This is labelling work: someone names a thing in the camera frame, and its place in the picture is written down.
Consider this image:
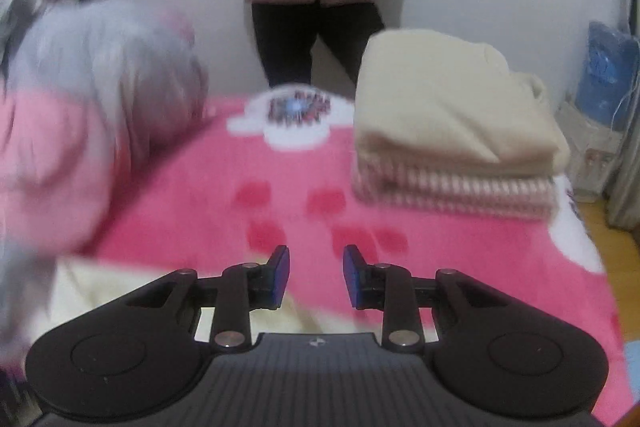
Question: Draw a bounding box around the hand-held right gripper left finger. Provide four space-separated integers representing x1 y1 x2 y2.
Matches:
125 245 291 353

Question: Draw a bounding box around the beige folded garment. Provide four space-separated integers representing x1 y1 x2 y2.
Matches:
352 28 572 180

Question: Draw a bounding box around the pink floral blanket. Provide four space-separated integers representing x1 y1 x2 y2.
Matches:
50 82 626 427

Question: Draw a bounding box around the pink grey floral quilt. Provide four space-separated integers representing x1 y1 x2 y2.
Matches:
0 0 211 358

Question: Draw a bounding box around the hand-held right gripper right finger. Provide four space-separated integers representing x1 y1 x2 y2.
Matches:
342 244 506 353

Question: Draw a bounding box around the white cable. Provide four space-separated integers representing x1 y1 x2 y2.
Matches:
612 82 640 128

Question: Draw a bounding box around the white fluffy blanket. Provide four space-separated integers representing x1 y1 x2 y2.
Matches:
50 257 361 339

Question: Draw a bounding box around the grey curtain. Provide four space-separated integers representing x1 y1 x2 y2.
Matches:
605 72 640 228

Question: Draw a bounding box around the white water dispenser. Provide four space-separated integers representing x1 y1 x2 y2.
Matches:
555 99 626 202

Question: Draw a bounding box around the blue water bottle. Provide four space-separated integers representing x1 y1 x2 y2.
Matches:
575 21 640 130

